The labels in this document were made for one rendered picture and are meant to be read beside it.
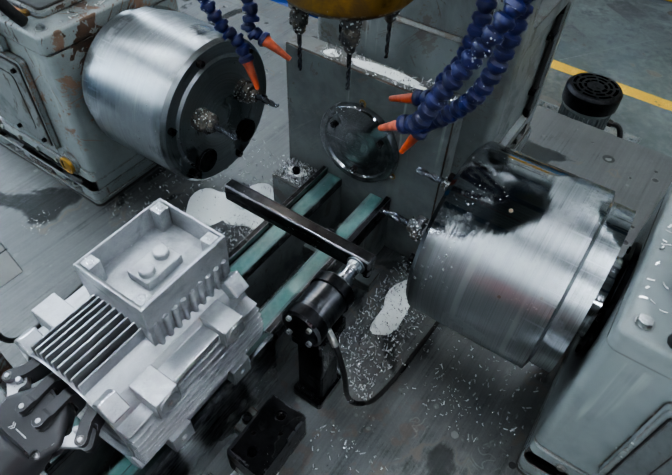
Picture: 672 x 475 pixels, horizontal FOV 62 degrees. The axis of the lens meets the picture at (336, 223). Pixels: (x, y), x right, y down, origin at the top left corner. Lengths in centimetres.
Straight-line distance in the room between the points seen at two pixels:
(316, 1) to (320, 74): 27
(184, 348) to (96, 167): 58
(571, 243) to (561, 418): 22
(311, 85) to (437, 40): 21
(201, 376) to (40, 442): 16
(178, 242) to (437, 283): 31
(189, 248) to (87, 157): 51
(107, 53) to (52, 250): 39
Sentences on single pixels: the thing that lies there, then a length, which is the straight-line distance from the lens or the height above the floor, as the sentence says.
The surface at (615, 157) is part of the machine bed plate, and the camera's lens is 141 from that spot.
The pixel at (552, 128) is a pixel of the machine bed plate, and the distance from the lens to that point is 143.
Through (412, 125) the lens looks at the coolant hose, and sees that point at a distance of 63.
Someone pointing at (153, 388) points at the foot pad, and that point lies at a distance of 61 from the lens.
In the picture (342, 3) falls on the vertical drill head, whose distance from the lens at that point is 65.
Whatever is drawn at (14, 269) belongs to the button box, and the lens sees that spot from 80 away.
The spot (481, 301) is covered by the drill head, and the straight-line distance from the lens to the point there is 67.
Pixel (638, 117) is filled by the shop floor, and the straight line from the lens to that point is 312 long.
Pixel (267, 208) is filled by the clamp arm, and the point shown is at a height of 103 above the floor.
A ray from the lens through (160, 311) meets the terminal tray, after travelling 60.
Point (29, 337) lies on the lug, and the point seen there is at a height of 109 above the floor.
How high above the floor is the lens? 161
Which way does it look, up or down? 47 degrees down
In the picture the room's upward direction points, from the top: 3 degrees clockwise
